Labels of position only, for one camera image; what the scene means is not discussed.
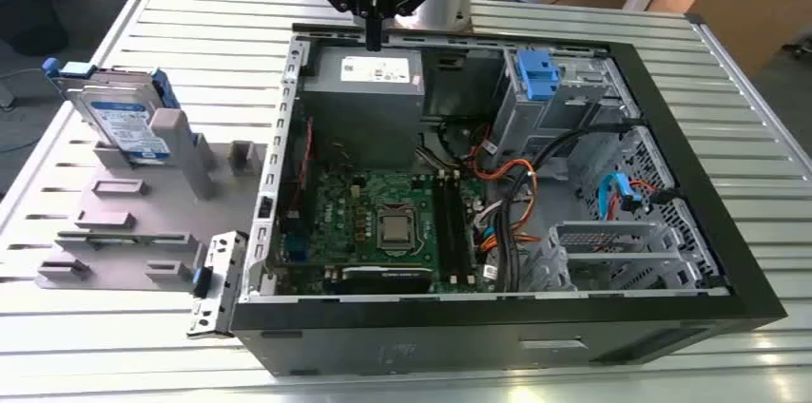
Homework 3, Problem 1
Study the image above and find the hard disk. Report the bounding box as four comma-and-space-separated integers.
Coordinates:
40, 57, 177, 167

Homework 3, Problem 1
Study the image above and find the silver disk bay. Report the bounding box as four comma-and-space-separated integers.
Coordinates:
545, 220, 723, 293

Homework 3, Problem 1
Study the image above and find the blue drive latch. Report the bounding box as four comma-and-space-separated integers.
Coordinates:
516, 48, 563, 103

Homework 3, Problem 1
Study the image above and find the grey power supply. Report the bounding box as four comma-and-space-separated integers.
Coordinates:
296, 47, 426, 171

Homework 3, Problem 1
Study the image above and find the silver optical drive cage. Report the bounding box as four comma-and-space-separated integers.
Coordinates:
491, 46, 639, 171

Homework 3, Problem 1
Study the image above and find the black bin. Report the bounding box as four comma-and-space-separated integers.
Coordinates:
0, 0, 72, 58

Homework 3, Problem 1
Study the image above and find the black RAM slot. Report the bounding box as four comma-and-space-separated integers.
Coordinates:
447, 169, 478, 286
432, 169, 463, 286

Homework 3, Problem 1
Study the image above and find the silver CPU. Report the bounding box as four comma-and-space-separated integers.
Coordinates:
378, 215, 414, 245

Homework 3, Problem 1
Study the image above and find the wooden cabinet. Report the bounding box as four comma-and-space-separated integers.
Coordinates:
658, 0, 812, 79

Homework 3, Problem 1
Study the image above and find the green motherboard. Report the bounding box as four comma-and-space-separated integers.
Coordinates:
277, 169, 494, 295

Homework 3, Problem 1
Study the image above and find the metal socket cover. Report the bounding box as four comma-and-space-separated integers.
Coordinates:
371, 201, 423, 258

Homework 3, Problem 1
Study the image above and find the grey parts rack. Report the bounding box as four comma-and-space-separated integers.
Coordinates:
36, 107, 271, 293

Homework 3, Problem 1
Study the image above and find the black graphics card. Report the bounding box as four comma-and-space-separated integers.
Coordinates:
320, 264, 436, 295

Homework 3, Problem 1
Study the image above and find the green RAM stick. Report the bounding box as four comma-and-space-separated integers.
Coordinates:
85, 231, 191, 246

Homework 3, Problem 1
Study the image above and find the black PC case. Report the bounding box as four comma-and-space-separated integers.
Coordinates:
227, 21, 788, 378

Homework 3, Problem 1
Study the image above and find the thin red wire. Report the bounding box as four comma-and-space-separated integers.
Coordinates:
285, 115, 317, 223

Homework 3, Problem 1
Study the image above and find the thick black case cable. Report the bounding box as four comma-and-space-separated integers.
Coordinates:
496, 122, 635, 293

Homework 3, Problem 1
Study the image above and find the orange power wire bundle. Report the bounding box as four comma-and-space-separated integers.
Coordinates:
471, 125, 546, 257

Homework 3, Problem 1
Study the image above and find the blue data wire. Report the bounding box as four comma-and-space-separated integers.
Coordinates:
597, 172, 647, 223

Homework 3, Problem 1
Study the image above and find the orange disk power wire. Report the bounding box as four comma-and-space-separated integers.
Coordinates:
630, 179, 683, 207

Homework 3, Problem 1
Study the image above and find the metal card retention bracket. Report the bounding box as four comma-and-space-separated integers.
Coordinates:
185, 229, 248, 340

